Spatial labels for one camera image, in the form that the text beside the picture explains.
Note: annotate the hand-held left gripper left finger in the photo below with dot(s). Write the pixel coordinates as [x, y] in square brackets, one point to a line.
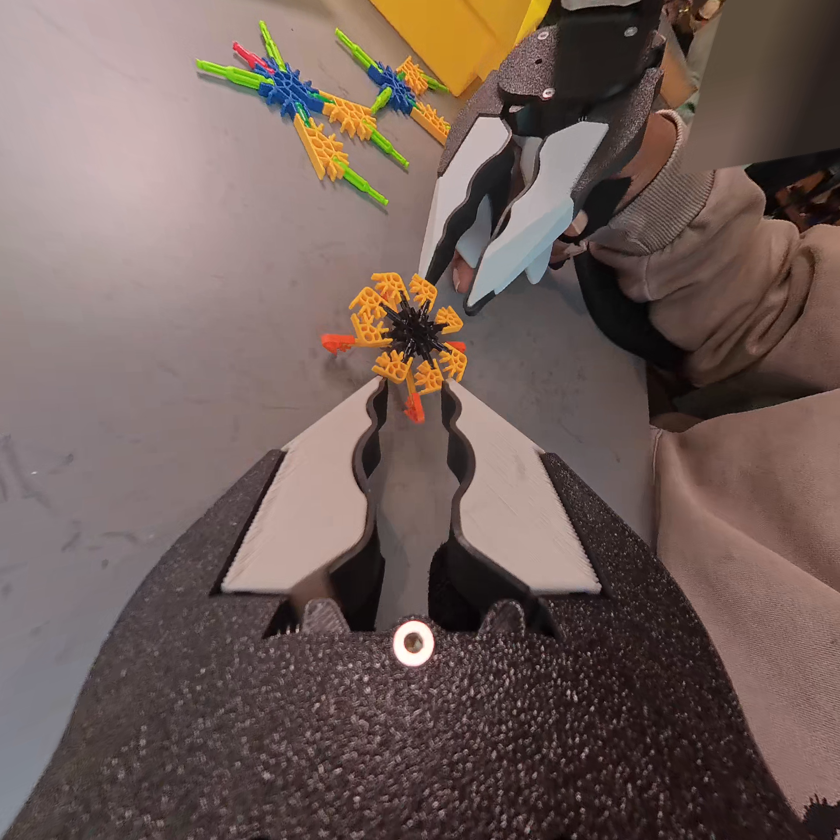
[302, 518]

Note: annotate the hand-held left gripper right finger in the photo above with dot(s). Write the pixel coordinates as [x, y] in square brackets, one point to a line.
[525, 518]

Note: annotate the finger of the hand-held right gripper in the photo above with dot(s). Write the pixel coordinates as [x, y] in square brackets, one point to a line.
[459, 177]
[544, 203]

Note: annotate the yellow black toy wheel assembly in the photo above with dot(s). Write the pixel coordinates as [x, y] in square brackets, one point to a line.
[410, 328]

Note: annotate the person's right forearm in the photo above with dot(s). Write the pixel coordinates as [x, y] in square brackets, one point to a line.
[741, 275]

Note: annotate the grey desk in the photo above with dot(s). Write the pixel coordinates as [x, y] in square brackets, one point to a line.
[131, 328]

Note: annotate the person's right hand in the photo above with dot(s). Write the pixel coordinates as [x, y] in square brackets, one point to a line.
[463, 279]

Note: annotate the small blue green toy assembly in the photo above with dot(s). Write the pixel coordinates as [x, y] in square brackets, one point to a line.
[394, 86]

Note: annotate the yellow plastic bin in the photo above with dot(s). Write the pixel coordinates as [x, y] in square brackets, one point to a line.
[459, 39]

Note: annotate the large blue green toy assembly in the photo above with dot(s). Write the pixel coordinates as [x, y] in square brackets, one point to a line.
[289, 88]

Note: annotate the person's torso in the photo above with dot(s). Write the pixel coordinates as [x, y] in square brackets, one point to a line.
[754, 558]

